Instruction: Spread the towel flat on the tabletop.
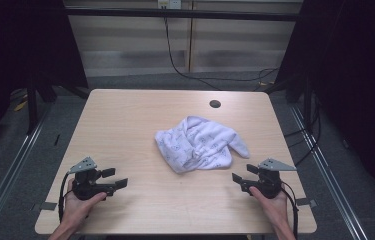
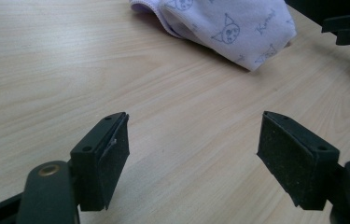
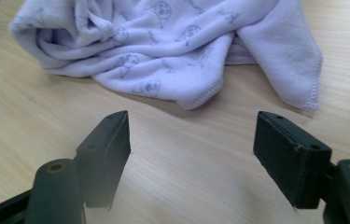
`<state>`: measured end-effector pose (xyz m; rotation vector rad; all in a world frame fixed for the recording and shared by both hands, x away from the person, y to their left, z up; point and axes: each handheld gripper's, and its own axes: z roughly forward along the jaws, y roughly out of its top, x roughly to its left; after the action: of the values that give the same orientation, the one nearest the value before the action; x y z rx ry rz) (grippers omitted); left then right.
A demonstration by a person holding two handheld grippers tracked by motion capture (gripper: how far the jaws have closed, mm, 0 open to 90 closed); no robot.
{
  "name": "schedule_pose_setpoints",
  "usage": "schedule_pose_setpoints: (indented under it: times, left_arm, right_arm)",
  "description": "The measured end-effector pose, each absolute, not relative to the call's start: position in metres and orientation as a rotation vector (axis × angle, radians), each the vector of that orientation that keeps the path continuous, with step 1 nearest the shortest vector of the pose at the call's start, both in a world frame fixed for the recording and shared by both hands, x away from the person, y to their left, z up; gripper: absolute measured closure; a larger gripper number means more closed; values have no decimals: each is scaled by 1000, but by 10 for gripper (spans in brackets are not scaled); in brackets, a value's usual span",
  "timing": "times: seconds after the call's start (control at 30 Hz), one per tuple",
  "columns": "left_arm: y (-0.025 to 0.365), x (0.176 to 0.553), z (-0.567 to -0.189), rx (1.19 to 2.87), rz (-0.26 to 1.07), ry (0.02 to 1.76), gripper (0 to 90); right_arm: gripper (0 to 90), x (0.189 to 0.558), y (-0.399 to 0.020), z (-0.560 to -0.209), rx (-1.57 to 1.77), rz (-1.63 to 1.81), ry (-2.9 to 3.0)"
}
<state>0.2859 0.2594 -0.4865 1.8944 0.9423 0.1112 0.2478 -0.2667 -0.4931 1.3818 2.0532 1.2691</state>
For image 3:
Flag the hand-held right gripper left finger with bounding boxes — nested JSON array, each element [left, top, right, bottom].
[[75, 110, 132, 211]]

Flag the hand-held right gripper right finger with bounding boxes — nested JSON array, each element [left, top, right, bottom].
[[252, 110, 332, 210]]

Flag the pale lavender printed towel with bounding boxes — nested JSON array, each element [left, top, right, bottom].
[[8, 0, 324, 112]]

